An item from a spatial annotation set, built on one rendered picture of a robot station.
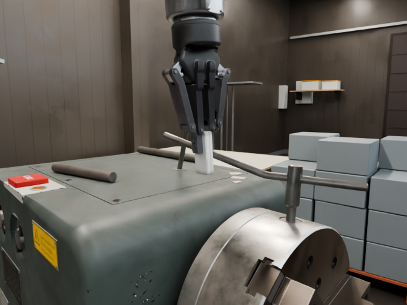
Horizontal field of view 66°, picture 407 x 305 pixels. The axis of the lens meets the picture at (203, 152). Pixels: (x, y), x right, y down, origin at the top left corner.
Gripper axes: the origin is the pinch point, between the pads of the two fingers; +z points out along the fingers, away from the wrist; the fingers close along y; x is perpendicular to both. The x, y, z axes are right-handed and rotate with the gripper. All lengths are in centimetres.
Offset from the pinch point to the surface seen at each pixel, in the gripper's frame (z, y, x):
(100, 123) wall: 24, 158, 369
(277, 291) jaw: 15.0, -5.1, -17.2
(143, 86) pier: -24, 227, 358
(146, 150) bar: 8, 21, 49
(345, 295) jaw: 23.2, 10.8, -19.3
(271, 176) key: 3.6, 4.8, -10.0
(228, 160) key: 1.4, 2.4, -3.2
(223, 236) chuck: 11.3, -3.6, -7.1
